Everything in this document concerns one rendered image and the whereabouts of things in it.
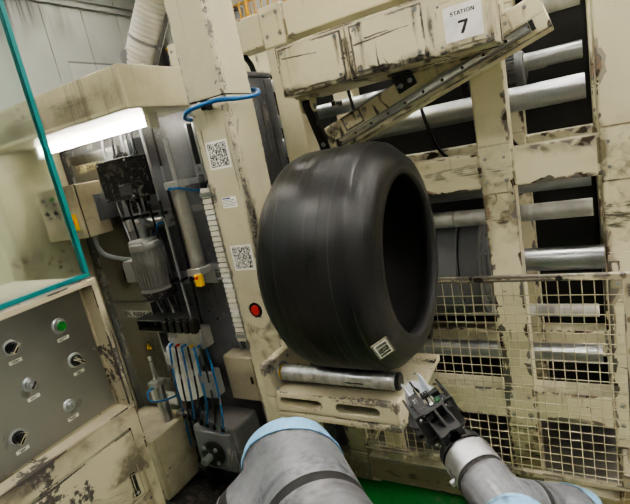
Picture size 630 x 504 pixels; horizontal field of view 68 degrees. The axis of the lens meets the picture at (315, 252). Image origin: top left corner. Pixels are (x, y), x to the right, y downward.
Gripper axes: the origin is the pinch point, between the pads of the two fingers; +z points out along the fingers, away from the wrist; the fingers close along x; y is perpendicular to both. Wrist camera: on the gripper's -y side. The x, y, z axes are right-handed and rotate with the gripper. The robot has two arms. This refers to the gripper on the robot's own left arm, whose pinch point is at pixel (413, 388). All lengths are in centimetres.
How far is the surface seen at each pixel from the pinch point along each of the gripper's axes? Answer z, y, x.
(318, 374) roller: 31.0, -7.0, 17.1
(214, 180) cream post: 60, 45, 13
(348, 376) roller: 25.4, -8.5, 10.6
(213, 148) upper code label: 60, 52, 9
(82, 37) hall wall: 1189, 304, 150
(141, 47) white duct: 116, 89, 12
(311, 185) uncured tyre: 28.5, 37.6, -5.6
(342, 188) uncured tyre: 22.2, 35.2, -10.3
